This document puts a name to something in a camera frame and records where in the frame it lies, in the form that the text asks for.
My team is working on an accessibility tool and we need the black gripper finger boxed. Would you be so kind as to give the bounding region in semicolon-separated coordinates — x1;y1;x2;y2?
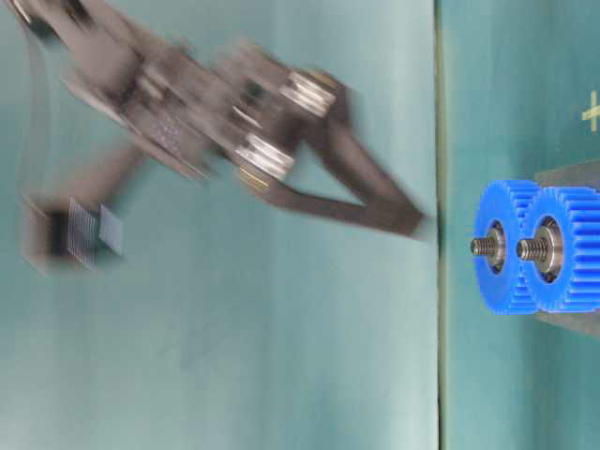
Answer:
238;172;428;239
306;87;428;217

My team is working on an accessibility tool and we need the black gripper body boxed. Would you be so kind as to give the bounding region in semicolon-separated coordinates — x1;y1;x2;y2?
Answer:
112;37;351;188

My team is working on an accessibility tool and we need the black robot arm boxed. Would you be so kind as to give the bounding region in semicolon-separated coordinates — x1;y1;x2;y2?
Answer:
7;1;427;238

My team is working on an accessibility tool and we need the threaded steel shaft, far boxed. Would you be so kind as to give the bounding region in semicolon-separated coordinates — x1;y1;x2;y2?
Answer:
470;237;501;257

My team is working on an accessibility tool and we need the threaded steel shaft, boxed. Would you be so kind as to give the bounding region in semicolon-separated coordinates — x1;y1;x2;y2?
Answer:
516;237;552;262
470;237;501;257

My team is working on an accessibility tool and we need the threaded steel shaft, near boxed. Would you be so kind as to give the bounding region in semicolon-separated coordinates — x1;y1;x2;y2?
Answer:
516;237;552;262

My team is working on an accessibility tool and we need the blue gear, far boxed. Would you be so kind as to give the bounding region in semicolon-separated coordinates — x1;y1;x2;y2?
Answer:
472;180;540;315

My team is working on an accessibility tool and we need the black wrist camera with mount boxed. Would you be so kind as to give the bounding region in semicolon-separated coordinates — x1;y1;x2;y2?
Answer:
18;142;146;276

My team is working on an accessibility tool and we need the grey metal base plate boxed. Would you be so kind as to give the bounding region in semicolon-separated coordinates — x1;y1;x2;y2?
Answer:
534;159;599;340

